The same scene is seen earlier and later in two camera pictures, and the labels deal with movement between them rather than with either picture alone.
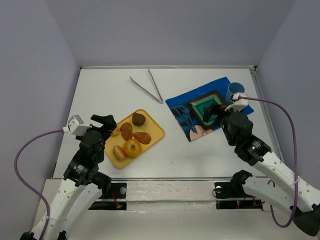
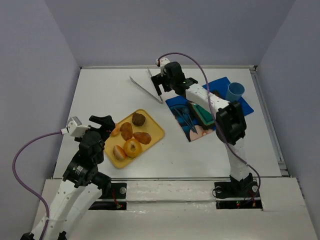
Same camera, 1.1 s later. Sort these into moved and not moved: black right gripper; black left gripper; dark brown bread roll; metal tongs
Moved: black right gripper
Not moved: black left gripper; metal tongs; dark brown bread roll
